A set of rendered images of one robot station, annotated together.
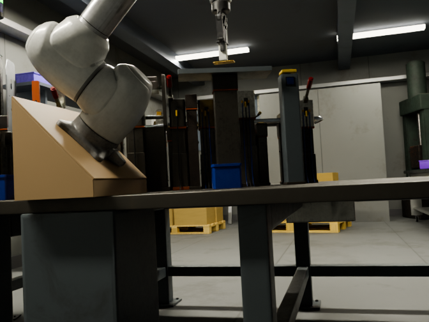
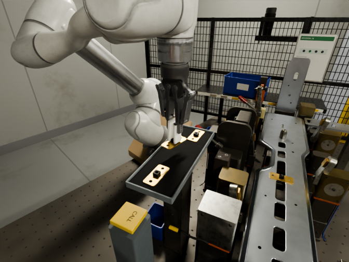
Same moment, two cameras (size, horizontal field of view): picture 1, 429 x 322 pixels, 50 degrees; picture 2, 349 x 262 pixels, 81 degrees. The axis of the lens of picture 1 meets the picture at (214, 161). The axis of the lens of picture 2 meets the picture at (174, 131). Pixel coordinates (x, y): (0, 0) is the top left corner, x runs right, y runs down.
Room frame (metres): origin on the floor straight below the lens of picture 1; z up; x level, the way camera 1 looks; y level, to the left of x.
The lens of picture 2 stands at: (2.10, -0.53, 1.54)
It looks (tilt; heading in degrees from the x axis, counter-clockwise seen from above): 29 degrees down; 119
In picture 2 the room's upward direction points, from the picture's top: straight up
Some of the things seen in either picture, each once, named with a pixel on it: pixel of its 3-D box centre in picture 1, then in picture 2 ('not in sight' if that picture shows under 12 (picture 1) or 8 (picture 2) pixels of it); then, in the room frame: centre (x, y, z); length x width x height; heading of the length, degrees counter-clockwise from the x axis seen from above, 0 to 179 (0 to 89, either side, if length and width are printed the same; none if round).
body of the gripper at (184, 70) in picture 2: (221, 14); (174, 79); (1.83, -0.06, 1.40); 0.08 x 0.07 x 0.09; 167
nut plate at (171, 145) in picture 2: (223, 61); (174, 140); (1.83, -0.06, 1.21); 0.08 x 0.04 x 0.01; 77
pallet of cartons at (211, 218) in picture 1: (183, 209); not in sight; (7.26, 0.53, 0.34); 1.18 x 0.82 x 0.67; 75
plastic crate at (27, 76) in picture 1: (35, 82); not in sight; (4.46, 1.70, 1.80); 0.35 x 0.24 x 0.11; 165
